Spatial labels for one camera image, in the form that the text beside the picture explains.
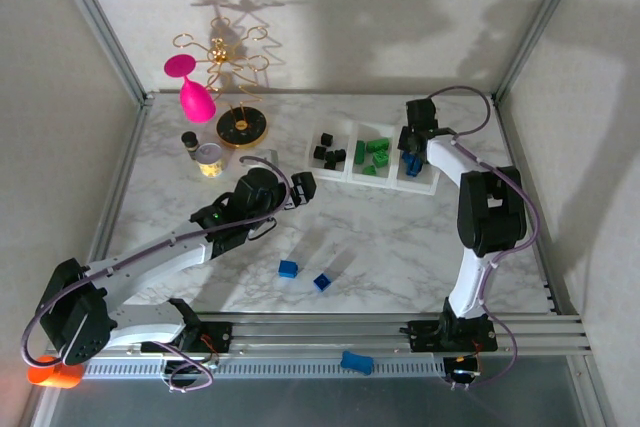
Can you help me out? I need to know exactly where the white translucent plastic container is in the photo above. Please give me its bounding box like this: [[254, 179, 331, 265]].
[[305, 119, 357, 182], [392, 126, 441, 196], [347, 121, 404, 187]]

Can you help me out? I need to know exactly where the small jar with yellow contents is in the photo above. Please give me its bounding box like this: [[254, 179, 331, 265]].
[[194, 142, 224, 178]]

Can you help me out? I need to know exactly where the small dark bottle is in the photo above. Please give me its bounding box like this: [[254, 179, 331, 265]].
[[180, 130, 199, 161]]

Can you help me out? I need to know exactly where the pink wine glass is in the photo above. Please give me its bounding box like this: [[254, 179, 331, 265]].
[[163, 54, 217, 125]]

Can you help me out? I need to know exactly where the blue bone-shaped piece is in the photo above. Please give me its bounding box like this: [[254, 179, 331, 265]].
[[340, 350, 372, 377]]

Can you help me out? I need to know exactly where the orange cylinder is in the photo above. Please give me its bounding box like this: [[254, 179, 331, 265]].
[[25, 355, 86, 391]]

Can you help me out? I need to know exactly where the gold wire glass rack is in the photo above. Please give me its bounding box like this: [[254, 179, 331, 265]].
[[172, 16, 271, 150]]

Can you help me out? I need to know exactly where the aluminium table edge rail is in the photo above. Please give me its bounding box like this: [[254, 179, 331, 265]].
[[82, 99, 154, 293], [493, 96, 596, 321]]

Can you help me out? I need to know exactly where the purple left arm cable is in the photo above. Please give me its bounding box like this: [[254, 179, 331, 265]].
[[19, 155, 294, 393]]

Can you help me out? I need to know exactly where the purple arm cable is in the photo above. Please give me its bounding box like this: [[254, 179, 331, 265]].
[[427, 85, 544, 392], [19, 155, 294, 393]]

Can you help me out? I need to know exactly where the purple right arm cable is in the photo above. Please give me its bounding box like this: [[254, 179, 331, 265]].
[[427, 85, 544, 392]]

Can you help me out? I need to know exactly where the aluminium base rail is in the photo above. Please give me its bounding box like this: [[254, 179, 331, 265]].
[[187, 313, 597, 359]]

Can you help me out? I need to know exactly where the aluminium frame post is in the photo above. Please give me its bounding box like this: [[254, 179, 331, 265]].
[[47, 0, 155, 107], [492, 0, 591, 103]]

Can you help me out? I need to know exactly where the grey slotted cable duct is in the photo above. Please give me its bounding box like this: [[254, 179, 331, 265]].
[[82, 354, 451, 381]]

